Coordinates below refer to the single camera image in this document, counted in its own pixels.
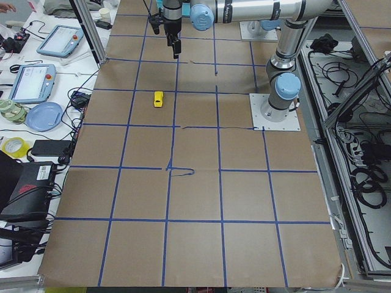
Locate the near blue teach pendant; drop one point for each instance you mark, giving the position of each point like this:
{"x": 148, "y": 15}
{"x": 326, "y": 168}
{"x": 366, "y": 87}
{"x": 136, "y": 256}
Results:
{"x": 33, "y": 83}

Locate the blue teach pendant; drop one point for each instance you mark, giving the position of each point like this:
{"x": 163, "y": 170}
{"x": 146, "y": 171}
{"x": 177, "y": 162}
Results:
{"x": 33, "y": 83}
{"x": 61, "y": 42}

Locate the camouflage tape roll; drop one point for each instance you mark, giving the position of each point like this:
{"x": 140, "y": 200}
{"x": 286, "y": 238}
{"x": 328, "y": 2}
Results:
{"x": 13, "y": 112}

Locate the white paper cup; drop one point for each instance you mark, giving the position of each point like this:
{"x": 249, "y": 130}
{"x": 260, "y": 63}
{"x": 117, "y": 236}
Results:
{"x": 105, "y": 15}

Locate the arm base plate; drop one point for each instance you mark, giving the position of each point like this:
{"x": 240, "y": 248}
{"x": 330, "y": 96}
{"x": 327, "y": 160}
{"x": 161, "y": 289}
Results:
{"x": 266, "y": 118}
{"x": 270, "y": 36}

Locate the black power adapter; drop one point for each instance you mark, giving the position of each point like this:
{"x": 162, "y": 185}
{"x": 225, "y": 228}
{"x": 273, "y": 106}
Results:
{"x": 49, "y": 148}

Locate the aluminium frame post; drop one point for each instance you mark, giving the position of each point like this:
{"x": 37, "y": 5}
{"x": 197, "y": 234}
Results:
{"x": 90, "y": 31}

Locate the far blue teach pendant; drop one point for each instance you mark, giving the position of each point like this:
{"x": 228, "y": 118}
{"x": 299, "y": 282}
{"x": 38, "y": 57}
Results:
{"x": 61, "y": 42}

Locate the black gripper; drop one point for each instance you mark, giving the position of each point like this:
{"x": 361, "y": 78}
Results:
{"x": 171, "y": 27}

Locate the black computer box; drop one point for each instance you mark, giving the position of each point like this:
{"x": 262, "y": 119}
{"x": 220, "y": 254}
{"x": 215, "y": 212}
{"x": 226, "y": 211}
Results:
{"x": 25, "y": 189}

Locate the yellow tape roll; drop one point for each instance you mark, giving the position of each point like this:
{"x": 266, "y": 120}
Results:
{"x": 15, "y": 147}

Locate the yellow toy beetle car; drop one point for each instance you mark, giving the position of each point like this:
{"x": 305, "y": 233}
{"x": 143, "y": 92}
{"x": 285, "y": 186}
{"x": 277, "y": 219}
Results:
{"x": 158, "y": 99}

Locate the blue plastic plate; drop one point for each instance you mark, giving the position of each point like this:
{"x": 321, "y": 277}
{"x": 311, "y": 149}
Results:
{"x": 44, "y": 116}

